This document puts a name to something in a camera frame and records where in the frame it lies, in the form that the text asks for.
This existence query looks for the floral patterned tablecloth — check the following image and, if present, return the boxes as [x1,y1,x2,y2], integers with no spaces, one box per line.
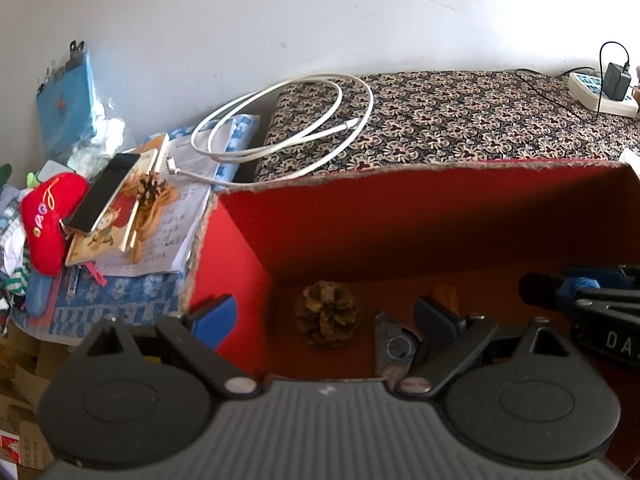
[252,69,640,183]

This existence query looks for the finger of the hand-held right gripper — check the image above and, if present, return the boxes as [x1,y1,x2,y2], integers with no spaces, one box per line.
[517,264,640,313]

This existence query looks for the black power cable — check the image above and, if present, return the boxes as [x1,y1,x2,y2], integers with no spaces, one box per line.
[515,66,601,123]

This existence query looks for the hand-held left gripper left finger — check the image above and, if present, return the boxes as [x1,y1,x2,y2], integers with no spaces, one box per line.
[70,294,261,401]

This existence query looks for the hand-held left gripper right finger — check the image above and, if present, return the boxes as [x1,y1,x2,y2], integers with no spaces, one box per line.
[395,295,573,401]

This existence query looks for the illustrated children's book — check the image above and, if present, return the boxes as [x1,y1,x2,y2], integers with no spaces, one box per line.
[65,132,171,267]

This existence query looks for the pile of clothes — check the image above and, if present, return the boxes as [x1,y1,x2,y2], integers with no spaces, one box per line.
[0,162,41,321]

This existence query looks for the coiled white charging cable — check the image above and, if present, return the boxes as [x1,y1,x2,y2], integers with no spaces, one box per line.
[167,74,375,181]

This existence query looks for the brown cardboard boxes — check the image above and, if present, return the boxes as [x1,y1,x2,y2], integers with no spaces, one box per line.
[0,320,76,480]

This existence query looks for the black charger adapter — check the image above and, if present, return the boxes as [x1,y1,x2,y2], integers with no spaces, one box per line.
[602,62,632,102]

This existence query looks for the printed white paper sheets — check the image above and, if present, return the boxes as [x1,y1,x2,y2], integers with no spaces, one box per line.
[95,135,221,277]

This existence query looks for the thin black charger cable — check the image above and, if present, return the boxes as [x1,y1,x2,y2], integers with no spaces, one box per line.
[592,41,632,123]

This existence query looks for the black smartphone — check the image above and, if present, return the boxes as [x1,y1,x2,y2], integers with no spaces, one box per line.
[67,152,142,235]

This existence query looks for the blue fabric bag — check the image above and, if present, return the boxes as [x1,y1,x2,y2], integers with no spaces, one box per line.
[36,40,98,161]

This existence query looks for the small red clip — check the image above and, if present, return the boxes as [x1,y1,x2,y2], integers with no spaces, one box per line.
[82,260,108,288]

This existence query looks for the red cardboard box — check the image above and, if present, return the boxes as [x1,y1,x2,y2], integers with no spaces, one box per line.
[182,159,640,476]

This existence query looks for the pine cone with straw strands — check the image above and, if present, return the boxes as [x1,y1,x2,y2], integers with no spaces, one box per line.
[122,172,178,261]

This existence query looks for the white power strip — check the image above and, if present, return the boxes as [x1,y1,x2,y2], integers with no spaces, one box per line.
[567,71,640,116]

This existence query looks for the white plastic bag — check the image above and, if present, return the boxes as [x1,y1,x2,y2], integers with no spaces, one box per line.
[67,117,126,171]

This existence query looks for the brown pine cone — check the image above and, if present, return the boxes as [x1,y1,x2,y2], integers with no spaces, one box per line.
[294,280,361,347]

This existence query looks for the blue patterned cloth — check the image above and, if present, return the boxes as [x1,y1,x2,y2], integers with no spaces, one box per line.
[10,114,261,346]

